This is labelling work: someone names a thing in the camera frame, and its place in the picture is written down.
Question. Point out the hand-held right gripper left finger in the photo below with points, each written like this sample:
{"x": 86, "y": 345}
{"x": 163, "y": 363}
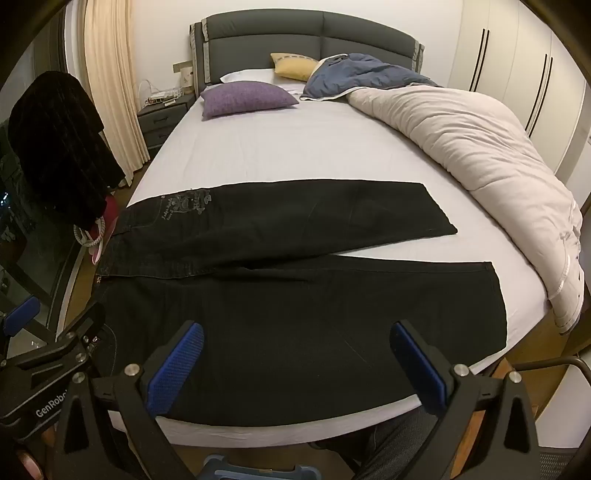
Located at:
{"x": 178, "y": 369}

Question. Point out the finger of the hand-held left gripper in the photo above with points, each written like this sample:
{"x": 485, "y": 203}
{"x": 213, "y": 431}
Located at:
{"x": 92, "y": 323}
{"x": 21, "y": 314}

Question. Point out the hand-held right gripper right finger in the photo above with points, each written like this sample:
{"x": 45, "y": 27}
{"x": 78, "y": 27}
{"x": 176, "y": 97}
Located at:
{"x": 420, "y": 369}

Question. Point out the black denim pants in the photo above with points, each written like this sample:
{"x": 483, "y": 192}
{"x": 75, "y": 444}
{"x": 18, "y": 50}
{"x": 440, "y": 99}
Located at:
{"x": 300, "y": 300}

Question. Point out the person's left hand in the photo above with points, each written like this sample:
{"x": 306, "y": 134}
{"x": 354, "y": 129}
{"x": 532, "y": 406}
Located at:
{"x": 28, "y": 466}

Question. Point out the glass sliding door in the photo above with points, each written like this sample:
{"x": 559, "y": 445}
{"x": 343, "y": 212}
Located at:
{"x": 32, "y": 258}

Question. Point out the person's leg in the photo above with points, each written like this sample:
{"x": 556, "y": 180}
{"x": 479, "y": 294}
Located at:
{"x": 392, "y": 443}

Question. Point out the pink cloth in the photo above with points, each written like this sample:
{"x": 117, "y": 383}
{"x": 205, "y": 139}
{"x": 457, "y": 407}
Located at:
{"x": 108, "y": 212}

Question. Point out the black mesh chair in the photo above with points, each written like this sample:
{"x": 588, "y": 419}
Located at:
{"x": 545, "y": 364}

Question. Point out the black hanging garment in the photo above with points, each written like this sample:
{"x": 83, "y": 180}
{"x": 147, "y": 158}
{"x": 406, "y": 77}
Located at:
{"x": 60, "y": 147}

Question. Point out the grey nightstand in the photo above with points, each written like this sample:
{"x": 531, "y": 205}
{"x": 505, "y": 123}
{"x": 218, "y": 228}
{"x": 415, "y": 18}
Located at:
{"x": 159, "y": 122}

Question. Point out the beige comforter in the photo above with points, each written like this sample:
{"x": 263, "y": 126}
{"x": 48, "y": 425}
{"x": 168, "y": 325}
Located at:
{"x": 461, "y": 138}

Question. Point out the white basket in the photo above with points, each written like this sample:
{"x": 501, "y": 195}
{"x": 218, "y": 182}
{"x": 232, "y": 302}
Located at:
{"x": 161, "y": 97}

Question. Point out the cream curtain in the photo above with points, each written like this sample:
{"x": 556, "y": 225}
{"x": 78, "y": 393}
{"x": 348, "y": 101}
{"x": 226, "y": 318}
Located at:
{"x": 115, "y": 83}

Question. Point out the bed with white sheet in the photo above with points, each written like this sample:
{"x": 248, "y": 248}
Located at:
{"x": 277, "y": 147}

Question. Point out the purple pillow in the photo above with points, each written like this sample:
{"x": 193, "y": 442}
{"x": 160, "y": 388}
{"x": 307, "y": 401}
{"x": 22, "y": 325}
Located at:
{"x": 244, "y": 98}

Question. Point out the white pillow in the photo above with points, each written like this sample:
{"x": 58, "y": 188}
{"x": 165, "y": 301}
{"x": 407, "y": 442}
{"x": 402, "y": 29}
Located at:
{"x": 249, "y": 75}

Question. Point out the blue blanket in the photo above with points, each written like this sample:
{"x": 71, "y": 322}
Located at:
{"x": 360, "y": 74}

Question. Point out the yellow pillow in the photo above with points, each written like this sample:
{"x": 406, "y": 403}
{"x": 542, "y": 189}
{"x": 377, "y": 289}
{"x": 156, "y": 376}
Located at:
{"x": 293, "y": 67}

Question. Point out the white wardrobe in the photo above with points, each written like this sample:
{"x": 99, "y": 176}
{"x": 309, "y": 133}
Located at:
{"x": 508, "y": 55}

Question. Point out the grey padded headboard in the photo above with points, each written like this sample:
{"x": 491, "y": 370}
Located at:
{"x": 277, "y": 41}

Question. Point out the beige wall socket panel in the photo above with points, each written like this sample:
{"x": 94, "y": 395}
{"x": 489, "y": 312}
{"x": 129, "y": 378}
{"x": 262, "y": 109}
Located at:
{"x": 182, "y": 66}

